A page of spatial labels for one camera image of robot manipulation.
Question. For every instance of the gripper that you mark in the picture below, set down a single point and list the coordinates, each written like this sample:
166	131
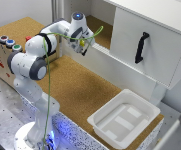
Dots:
88	36

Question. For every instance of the yellow block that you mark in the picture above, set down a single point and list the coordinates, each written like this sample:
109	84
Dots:
81	43

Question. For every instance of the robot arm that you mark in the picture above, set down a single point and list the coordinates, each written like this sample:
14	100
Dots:
26	63

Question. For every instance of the white cabinet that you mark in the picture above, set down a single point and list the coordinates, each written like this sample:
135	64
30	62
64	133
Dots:
123	75

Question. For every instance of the pink block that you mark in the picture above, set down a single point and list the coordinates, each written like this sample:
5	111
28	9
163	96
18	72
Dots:
28	38

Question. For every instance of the green button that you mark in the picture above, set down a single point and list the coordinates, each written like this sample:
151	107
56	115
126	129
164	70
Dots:
16	48

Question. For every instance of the white sliding door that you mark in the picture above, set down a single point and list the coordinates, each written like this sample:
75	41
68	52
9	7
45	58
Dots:
163	50

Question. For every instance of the blue button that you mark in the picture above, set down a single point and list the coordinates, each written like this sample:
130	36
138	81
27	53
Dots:
10	42

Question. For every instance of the red button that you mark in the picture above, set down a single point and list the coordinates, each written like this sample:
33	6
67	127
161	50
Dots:
4	38

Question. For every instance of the white plastic box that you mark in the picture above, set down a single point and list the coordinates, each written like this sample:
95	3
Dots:
123	121

